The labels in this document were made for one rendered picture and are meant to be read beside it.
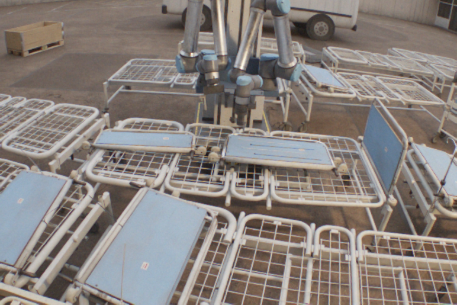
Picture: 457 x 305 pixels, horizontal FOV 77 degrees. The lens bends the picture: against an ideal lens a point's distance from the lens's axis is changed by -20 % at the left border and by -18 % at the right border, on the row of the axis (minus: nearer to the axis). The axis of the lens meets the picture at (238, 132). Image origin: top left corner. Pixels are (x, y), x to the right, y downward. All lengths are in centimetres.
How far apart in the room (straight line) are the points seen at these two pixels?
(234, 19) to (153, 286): 213
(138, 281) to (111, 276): 12
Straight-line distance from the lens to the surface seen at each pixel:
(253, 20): 234
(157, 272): 149
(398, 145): 217
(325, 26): 967
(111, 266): 150
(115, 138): 251
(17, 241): 179
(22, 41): 778
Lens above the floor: 171
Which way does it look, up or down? 27 degrees down
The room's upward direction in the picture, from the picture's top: 5 degrees clockwise
